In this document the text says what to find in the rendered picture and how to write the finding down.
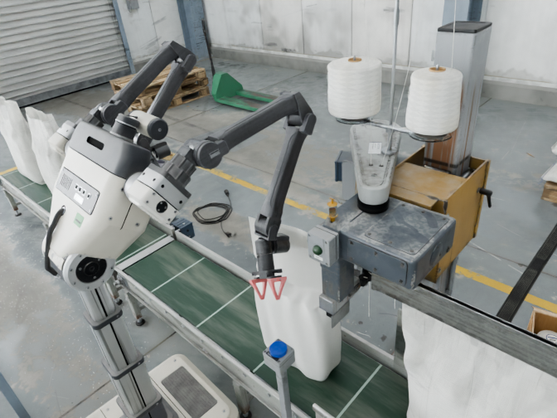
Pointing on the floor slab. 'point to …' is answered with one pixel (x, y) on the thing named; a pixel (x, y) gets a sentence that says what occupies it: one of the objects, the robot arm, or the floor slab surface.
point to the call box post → (284, 395)
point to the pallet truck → (225, 81)
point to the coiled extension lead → (215, 217)
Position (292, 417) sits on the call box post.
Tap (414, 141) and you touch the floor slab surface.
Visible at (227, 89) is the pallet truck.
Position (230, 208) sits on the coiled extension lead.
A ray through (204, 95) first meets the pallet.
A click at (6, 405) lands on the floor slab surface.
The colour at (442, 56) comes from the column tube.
